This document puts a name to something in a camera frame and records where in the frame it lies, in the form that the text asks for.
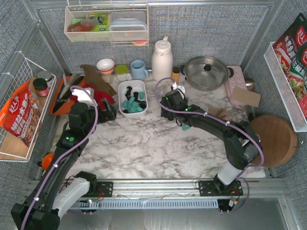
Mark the red cloth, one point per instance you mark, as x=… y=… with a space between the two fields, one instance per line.
x=79 y=96

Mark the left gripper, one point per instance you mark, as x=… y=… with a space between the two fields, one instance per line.
x=108 y=114

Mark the orange seasoning packet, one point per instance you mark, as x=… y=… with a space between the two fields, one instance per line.
x=19 y=116

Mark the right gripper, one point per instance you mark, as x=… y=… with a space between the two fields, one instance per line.
x=166 y=111

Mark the steel pot with lid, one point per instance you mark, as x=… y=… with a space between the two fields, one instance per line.
x=206 y=73

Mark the orange cup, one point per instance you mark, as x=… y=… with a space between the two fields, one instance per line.
x=47 y=161

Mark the white handle knife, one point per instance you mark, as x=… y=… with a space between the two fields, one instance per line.
x=67 y=85

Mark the round wooden board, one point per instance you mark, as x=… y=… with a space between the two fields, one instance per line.
x=277 y=138

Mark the teal capsule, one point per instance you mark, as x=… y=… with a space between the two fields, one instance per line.
x=131 y=100
x=125 y=104
x=135 y=104
x=139 y=109
x=185 y=127
x=141 y=95
x=132 y=109

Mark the glass spice jar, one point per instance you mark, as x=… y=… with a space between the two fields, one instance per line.
x=109 y=78

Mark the brown cloth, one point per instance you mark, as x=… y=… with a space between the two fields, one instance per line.
x=94 y=79

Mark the cardboard piece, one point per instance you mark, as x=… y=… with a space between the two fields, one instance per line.
x=246 y=97

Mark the green label bottle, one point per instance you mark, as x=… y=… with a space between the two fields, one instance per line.
x=104 y=22

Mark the black kitchen knife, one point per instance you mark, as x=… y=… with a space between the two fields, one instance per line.
x=79 y=80

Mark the steel lid jar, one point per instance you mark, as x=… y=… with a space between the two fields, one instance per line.
x=46 y=75

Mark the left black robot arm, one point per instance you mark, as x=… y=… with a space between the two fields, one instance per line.
x=46 y=205

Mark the white thermos jug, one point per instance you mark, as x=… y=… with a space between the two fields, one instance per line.
x=162 y=60

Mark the orange striped white bowl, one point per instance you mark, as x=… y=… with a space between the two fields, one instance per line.
x=105 y=66

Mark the white storage basket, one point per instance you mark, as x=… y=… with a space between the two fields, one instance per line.
x=137 y=86

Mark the clear plastic food containers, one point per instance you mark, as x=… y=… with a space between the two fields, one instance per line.
x=128 y=25

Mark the white wire basket left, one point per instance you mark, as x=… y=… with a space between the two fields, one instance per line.
x=11 y=147

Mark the green lid sugar jar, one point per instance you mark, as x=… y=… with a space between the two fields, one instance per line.
x=122 y=73

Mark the orange tray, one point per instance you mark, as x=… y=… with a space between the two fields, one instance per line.
x=61 y=106

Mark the red lid jar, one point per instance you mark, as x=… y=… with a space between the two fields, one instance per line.
x=41 y=87

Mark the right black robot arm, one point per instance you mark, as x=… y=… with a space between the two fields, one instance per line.
x=241 y=143

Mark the clear wall shelf bin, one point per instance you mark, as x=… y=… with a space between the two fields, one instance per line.
x=79 y=29

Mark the pink tray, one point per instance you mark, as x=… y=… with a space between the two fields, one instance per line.
x=236 y=80

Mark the light blue mug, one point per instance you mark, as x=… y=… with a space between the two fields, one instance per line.
x=138 y=70

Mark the yellow spice jar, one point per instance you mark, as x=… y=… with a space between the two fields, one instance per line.
x=176 y=74

